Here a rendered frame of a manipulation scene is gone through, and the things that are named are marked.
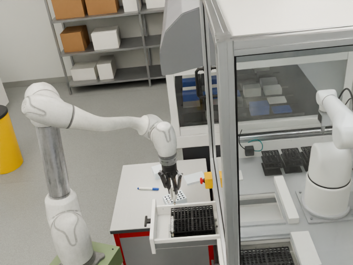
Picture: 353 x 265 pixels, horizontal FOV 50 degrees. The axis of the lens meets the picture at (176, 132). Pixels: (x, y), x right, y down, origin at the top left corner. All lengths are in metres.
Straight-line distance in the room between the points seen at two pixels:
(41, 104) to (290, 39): 0.96
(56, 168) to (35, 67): 4.73
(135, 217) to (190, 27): 1.16
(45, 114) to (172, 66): 1.08
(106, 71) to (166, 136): 4.09
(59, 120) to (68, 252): 0.60
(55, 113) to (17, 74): 5.11
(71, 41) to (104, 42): 0.47
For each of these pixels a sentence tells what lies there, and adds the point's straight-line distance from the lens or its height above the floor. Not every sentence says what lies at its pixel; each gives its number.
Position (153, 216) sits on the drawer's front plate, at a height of 0.93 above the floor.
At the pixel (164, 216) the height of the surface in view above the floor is 0.84.
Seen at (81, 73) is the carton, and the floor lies 0.27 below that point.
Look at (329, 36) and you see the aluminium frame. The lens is 1.00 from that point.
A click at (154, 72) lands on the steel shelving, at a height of 0.15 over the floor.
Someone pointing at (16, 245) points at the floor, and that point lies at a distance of 3.56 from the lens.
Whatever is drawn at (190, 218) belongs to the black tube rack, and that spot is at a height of 0.90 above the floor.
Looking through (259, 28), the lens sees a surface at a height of 1.97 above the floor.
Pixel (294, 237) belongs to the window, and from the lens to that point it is 1.38.
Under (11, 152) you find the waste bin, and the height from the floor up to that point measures 0.21.
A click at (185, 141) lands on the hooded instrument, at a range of 2.66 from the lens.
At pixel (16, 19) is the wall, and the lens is 6.32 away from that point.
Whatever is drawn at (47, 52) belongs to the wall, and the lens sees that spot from 6.34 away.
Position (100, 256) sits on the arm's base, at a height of 0.89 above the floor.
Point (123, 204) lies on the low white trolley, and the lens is 2.37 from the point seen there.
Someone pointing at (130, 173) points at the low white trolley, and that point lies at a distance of 2.61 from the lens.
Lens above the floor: 2.29
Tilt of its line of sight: 31 degrees down
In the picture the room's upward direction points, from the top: 7 degrees counter-clockwise
